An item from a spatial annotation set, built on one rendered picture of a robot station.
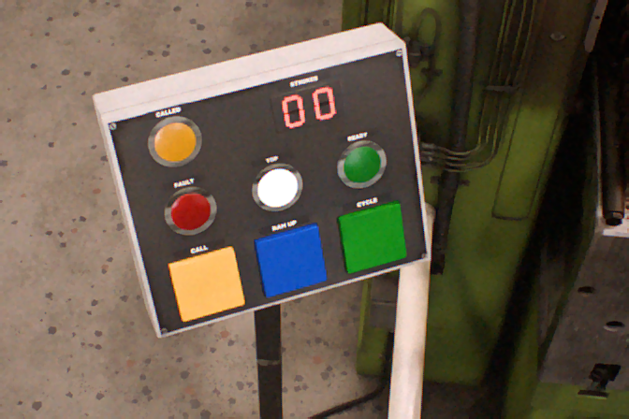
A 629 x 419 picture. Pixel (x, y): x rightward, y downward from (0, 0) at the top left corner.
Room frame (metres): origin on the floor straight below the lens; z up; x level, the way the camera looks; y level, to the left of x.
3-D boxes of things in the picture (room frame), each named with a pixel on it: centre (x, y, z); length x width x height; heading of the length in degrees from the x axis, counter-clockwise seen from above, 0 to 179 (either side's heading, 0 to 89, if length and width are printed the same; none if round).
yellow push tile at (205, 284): (0.68, 0.12, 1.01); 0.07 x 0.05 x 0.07; 110
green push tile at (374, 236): (0.75, -0.07, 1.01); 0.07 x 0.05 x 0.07; 110
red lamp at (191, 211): (0.72, 0.13, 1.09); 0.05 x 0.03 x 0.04; 85
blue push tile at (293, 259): (0.71, 0.02, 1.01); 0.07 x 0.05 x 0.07; 110
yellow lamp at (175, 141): (0.76, 0.15, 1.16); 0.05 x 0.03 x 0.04; 85
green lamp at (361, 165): (0.79, -0.06, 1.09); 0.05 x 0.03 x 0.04; 85
